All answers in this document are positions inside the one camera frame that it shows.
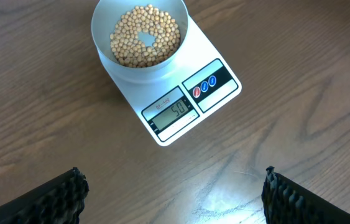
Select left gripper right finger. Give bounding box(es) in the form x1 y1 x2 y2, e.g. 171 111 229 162
261 166 350 224

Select soybeans in bowl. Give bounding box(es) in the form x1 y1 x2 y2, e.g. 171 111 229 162
109 4 181 68

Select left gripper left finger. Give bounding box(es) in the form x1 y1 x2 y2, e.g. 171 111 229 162
0 167 89 224

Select white kitchen scale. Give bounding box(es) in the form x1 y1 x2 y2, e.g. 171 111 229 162
99 19 242 146

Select grey bowl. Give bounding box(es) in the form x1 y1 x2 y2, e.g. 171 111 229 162
91 0 191 78

